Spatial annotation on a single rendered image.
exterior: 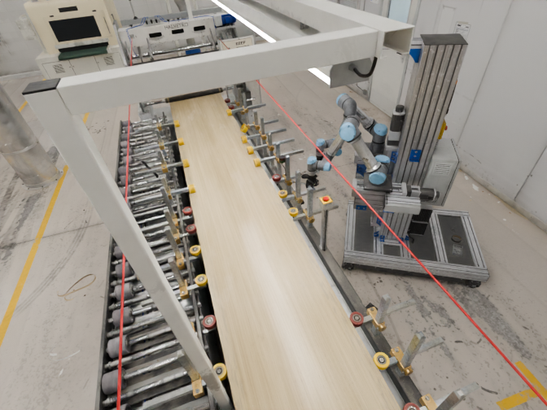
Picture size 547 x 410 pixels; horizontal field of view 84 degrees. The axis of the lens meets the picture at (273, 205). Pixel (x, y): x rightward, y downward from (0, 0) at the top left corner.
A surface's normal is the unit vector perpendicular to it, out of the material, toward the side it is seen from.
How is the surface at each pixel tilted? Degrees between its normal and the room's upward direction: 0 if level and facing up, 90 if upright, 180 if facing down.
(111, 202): 90
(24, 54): 90
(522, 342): 0
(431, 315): 0
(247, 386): 0
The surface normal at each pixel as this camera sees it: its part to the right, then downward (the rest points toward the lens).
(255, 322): -0.07, -0.74
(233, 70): 0.33, 0.62
